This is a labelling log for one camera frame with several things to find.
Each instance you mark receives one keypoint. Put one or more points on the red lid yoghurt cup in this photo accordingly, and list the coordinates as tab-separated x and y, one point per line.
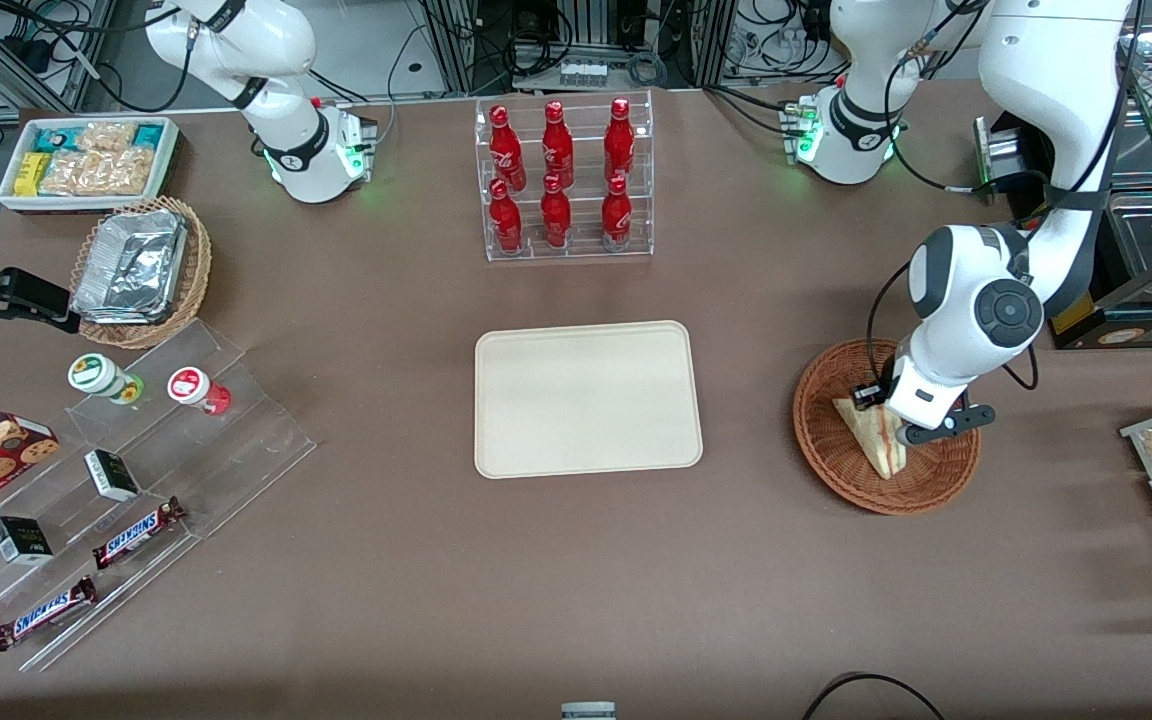
189	385

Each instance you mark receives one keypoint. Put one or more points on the white power strip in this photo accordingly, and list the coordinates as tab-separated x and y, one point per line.
583	73

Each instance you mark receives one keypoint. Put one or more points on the green lid yoghurt cup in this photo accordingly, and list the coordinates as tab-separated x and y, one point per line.
94	372

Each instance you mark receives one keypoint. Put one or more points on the triangular sandwich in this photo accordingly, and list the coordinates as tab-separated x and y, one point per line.
876	445

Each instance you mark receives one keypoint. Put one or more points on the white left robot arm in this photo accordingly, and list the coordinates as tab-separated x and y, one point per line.
1036	100

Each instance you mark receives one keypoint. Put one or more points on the aluminium frame rail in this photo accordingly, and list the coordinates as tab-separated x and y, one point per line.
26	65

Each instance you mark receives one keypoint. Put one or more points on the Snickers chocolate bar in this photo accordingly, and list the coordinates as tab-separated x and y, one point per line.
44	613
136	532

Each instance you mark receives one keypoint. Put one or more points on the small clear cracker bag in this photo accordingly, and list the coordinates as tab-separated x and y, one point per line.
106	136

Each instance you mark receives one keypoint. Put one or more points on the clear acrylic stepped shelf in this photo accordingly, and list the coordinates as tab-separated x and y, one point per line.
236	450

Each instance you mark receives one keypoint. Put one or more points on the large clear cracker bag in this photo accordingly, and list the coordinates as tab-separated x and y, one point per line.
101	172

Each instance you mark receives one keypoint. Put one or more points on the red cola bottle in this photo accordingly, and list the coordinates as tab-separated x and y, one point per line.
504	150
557	148
616	218
556	218
619	145
506	222

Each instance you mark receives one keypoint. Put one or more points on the white rectangular snack bin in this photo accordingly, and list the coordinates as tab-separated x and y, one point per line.
86	203

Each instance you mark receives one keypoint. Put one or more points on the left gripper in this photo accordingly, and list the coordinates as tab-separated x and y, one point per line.
874	393

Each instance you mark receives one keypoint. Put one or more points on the small grey device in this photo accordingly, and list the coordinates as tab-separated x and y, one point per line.
588	711

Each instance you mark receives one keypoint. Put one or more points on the yellow snack packet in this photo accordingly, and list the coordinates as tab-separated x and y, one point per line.
31	173

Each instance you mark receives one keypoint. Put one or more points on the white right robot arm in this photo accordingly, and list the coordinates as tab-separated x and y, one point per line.
286	130

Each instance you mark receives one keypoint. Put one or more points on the beige plastic tray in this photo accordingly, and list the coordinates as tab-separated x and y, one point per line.
586	400

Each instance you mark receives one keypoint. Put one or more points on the clear acrylic bottle rack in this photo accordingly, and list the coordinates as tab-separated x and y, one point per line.
581	250

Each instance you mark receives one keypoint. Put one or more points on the light wicker basket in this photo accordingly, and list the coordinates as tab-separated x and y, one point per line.
191	280

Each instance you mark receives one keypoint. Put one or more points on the silver foil packets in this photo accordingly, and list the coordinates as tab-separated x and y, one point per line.
131	265

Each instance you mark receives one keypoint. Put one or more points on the small black box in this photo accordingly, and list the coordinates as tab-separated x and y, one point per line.
21	540
111	475

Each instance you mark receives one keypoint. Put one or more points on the teal snack packet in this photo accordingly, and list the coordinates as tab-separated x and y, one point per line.
56	138
148	135

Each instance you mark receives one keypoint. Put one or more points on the brown wicker basket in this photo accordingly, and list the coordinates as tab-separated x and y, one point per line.
836	470

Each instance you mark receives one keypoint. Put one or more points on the black food warmer cabinet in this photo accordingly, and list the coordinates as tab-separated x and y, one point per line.
1136	325

